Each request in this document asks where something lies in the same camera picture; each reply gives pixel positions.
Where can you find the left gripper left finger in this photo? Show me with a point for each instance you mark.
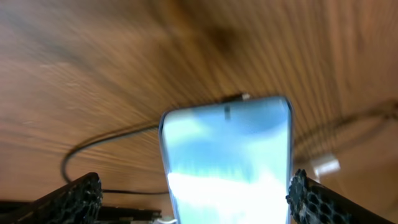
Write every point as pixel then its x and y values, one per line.
pixel 76 202

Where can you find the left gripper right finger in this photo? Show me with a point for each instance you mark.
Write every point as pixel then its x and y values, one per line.
pixel 313 203

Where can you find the Samsung Galaxy smartphone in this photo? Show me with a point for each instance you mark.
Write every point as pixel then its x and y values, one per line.
pixel 229 162

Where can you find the white power strip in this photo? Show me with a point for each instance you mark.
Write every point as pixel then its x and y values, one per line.
pixel 324 165

